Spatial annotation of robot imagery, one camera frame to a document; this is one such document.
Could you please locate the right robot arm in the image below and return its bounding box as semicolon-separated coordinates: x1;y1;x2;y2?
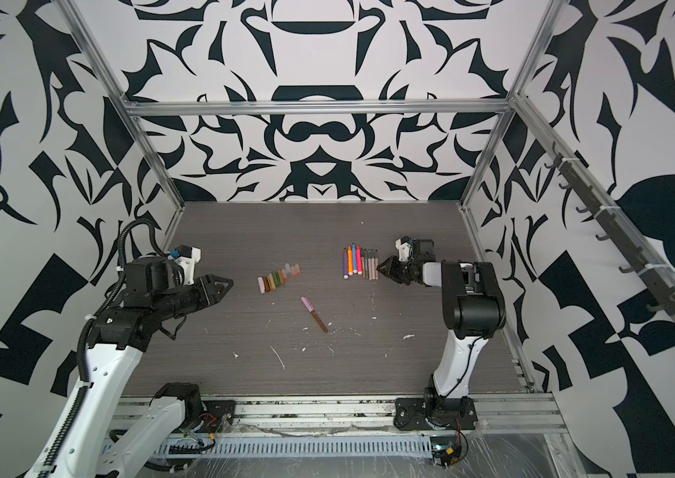
377;236;506;414

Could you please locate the pink cap brown pen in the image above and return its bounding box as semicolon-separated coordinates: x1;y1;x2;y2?
301;297;329;334

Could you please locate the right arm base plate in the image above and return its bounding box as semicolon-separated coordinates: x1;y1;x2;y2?
393;398;478;431

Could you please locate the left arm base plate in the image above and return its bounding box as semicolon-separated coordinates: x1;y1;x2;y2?
192;400;236;434

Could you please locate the aluminium front rail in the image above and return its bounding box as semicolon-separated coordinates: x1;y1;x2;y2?
55;390;569;443

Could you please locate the white cable duct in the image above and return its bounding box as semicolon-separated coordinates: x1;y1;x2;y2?
154;435;433;459

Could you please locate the purple marker pen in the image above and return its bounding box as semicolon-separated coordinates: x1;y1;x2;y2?
343;248;353;280

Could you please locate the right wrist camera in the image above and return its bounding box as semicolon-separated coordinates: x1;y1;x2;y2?
394;236;414;263

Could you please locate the blue highlighter pen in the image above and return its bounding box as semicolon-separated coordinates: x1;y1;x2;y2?
349;243;359;275

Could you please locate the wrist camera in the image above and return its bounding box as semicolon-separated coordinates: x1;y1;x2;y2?
169;245;201;285
394;236;414;263

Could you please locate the tan cap lilac pen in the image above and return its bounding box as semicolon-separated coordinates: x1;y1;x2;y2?
367;254;375;280

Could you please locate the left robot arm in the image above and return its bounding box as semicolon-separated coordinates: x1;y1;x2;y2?
28;218;234;477

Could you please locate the green pen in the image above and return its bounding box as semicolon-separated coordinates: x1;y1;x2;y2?
361;249;369;280

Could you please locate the pink highlighter pen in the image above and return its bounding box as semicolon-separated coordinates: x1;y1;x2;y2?
353;245;363;276

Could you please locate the green circuit board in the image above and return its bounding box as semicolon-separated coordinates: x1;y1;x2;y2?
431;434;469;468

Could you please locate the orange highlighter pen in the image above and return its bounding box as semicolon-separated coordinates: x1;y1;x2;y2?
345;246;351;278

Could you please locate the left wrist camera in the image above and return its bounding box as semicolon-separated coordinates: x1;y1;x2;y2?
169;245;201;285

